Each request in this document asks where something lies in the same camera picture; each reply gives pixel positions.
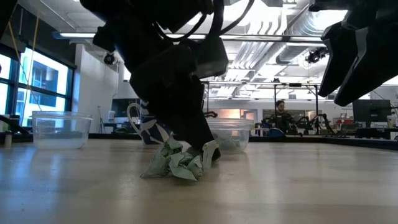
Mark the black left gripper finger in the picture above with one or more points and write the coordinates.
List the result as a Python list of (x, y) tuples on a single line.
[(174, 121), (208, 130)]

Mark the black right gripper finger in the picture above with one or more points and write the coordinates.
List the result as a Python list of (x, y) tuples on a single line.
[(340, 53), (373, 65)]

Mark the green stevia packet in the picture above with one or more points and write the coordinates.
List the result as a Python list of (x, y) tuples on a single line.
[(227, 143), (183, 171), (157, 166), (196, 165), (172, 146), (241, 144), (210, 155)]

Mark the black background robot arm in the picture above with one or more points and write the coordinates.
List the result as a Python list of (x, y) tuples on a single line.
[(314, 124)]

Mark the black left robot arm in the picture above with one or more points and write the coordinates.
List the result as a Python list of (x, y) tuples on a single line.
[(140, 11)]

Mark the blue and white ceramic mug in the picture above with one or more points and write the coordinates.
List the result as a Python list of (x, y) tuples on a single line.
[(152, 130)]

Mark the clear plastic bin with tab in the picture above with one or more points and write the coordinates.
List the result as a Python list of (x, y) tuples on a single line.
[(236, 127)]

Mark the black computer monitor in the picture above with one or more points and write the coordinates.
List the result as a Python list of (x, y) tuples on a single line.
[(371, 112)]

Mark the black ceiling spot lamp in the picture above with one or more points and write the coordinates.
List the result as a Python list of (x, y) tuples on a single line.
[(109, 58)]

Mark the blue chair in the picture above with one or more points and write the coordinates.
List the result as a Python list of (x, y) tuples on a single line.
[(276, 132)]

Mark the person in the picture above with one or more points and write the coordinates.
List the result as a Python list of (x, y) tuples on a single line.
[(281, 119)]

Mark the large glass window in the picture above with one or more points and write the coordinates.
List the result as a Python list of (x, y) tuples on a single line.
[(43, 84)]

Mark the empty clear plastic bin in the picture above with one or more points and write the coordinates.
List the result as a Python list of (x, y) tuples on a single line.
[(60, 130)]

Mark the black table fixture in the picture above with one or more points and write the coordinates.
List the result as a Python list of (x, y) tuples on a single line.
[(12, 124)]

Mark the black ceiling camera mount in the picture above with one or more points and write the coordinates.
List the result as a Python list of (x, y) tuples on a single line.
[(315, 55)]

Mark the silver ventilation duct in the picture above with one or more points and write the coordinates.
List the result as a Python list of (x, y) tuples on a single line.
[(306, 29)]

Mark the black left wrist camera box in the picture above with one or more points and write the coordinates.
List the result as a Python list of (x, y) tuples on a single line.
[(210, 59)]

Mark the black background station frame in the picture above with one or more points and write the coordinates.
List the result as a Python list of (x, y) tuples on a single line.
[(275, 93)]

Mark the overhead frame bar with lights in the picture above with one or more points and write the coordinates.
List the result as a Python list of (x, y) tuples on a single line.
[(77, 35)]

